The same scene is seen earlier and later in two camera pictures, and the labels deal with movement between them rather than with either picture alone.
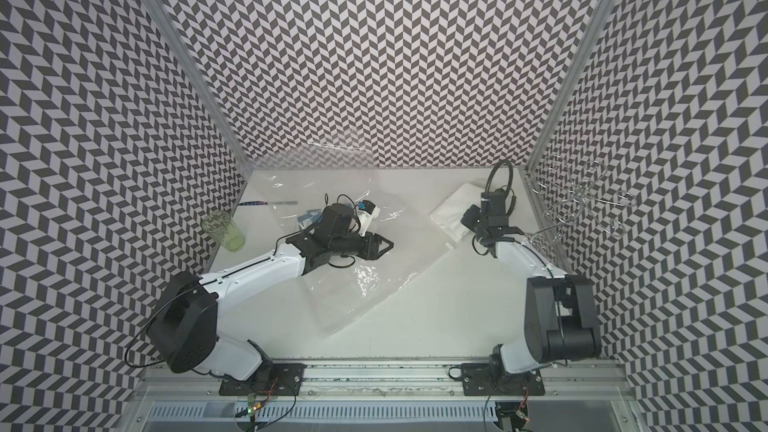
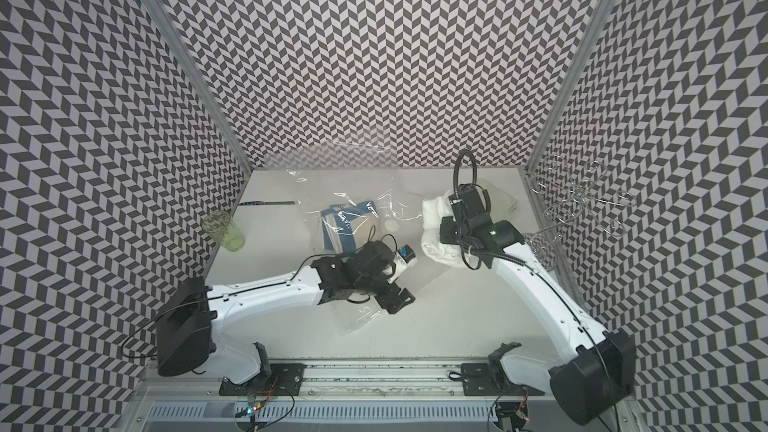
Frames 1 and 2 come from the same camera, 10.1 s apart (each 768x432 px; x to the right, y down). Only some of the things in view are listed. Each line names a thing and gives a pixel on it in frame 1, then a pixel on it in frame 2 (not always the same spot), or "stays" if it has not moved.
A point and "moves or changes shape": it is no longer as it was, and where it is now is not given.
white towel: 448,214 moves or changes shape
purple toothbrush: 268,203 stays
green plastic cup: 219,225 stays
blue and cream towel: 309,218 moves or changes shape
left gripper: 373,241 → 399,301
